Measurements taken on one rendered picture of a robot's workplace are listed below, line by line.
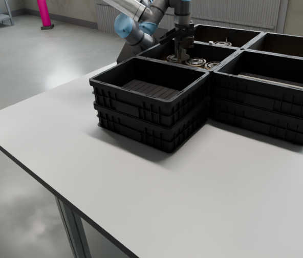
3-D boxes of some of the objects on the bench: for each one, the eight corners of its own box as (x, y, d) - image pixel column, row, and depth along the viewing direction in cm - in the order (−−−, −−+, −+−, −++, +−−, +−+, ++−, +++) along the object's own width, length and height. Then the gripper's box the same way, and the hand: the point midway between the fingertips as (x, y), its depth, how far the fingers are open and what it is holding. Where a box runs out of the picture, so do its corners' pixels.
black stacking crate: (209, 121, 136) (210, 96, 130) (237, 93, 156) (239, 71, 149) (306, 150, 115) (314, 122, 108) (325, 114, 135) (332, 89, 128)
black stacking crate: (95, 127, 138) (91, 103, 131) (137, 100, 157) (135, 78, 151) (171, 157, 117) (170, 130, 110) (209, 121, 136) (210, 96, 130)
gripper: (196, 26, 140) (194, 68, 154) (189, 16, 148) (188, 57, 162) (177, 28, 139) (176, 70, 153) (172, 18, 147) (172, 59, 161)
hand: (177, 61), depth 156 cm, fingers closed on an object, 4 cm apart
